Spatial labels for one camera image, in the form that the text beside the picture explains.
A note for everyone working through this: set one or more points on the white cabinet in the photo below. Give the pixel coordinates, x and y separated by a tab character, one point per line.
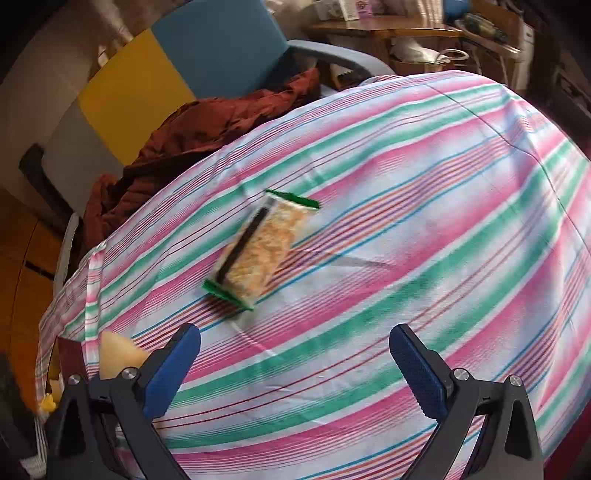
524	55

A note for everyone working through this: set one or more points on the rust-brown quilted blanket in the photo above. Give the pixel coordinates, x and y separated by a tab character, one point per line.
207	134

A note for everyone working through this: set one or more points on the yellow sponge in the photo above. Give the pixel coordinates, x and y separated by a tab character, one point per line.
120	355

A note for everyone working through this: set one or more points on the wooden side table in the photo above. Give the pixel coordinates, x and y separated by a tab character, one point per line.
489	37

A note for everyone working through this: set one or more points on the grey yellow blue chair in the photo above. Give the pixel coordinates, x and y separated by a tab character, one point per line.
138	87

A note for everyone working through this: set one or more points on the white plastic bag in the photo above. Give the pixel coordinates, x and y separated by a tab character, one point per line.
415	50

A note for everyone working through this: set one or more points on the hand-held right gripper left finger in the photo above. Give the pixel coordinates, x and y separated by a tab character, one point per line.
173	369

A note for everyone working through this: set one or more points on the silver snack packet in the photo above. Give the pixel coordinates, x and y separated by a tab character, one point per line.
268	244

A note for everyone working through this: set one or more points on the pink green striped tablecloth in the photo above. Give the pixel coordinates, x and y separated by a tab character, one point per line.
415	207

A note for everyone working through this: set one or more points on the blue round container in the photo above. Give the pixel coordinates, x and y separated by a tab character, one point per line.
457	5

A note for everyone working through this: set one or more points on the wooden desk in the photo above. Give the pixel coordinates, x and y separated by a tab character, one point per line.
369	25

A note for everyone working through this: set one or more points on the pink patterned curtain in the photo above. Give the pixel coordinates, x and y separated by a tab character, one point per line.
425	7

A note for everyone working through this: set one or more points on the white carton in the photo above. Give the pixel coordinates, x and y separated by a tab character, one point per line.
337	8

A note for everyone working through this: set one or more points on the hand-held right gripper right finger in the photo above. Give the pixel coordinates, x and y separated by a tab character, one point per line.
418	374

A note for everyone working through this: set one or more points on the wooden wardrobe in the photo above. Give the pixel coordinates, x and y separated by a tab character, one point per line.
23	258

